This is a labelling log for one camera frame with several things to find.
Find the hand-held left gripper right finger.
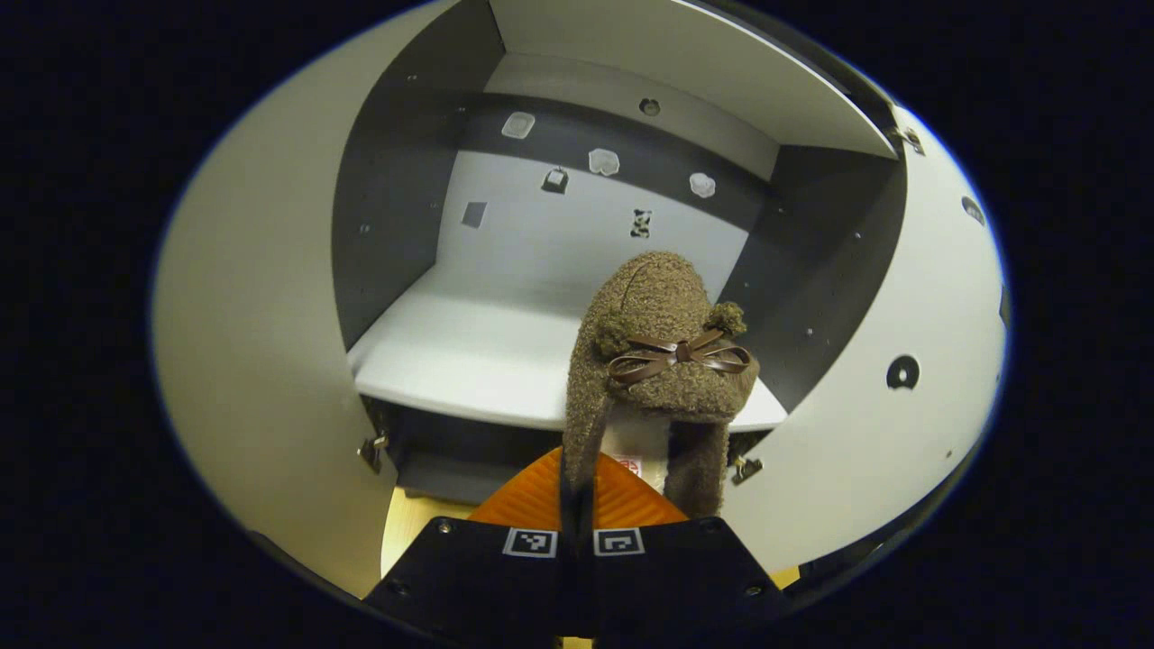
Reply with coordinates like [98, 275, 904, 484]
[582, 453, 794, 643]

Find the brown fuzzy shoe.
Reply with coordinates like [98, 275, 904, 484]
[563, 251, 760, 524]

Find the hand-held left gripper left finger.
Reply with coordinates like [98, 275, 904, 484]
[363, 448, 578, 636]

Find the white shoe cabinet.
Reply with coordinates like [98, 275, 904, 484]
[331, 0, 910, 506]

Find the white cabinet door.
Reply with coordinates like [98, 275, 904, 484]
[721, 104, 1009, 578]
[151, 0, 452, 600]

